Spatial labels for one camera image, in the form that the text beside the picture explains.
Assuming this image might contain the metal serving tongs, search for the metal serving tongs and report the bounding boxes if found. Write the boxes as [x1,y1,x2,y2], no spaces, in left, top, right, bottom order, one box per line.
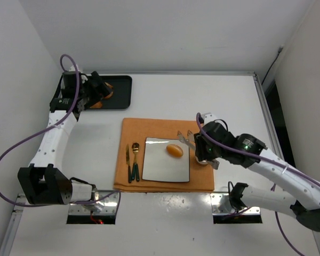
[177,130,219,170]

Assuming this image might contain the round orange bread roll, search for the round orange bread roll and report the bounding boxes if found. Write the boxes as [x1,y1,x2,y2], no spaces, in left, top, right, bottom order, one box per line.
[166,144,183,158]

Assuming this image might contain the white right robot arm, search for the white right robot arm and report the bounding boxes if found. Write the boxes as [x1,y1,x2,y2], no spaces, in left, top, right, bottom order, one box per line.
[194,113,320,233]

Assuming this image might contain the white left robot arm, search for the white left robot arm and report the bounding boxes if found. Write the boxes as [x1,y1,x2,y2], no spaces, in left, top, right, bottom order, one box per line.
[18,70,113,206]

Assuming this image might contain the sliced bread piece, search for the sliced bread piece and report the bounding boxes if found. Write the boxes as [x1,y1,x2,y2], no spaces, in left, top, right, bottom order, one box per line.
[102,82,113,99]

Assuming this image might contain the metal cup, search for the metal cup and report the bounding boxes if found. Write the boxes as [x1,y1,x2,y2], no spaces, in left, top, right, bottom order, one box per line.
[195,157,208,166]

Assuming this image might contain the brown croissant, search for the brown croissant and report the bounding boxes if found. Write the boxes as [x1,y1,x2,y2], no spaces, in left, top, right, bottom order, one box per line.
[90,101,102,109]

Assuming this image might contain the black plastic tray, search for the black plastic tray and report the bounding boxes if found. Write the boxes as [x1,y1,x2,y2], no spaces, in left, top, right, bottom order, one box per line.
[89,74,132,111]

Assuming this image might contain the white square plate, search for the white square plate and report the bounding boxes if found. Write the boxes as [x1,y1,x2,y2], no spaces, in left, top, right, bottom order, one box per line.
[142,137,190,182]

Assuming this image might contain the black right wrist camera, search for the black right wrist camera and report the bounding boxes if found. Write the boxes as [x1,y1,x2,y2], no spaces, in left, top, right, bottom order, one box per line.
[203,122,235,146]

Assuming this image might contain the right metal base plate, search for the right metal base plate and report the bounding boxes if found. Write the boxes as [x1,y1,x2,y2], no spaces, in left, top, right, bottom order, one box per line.
[210,192,261,216]

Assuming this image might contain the metal base plate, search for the metal base plate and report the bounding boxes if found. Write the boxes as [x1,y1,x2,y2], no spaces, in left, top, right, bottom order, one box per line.
[68,190,121,216]
[210,192,261,216]

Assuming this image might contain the gold knife green handle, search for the gold knife green handle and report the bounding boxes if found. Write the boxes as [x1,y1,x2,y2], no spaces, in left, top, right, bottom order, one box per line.
[126,144,132,183]

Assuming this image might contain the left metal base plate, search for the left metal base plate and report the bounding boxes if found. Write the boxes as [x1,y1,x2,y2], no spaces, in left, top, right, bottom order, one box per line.
[68,190,121,216]

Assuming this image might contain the black wall cable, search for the black wall cable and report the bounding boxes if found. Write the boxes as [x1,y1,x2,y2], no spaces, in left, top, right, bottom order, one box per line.
[261,47,283,86]

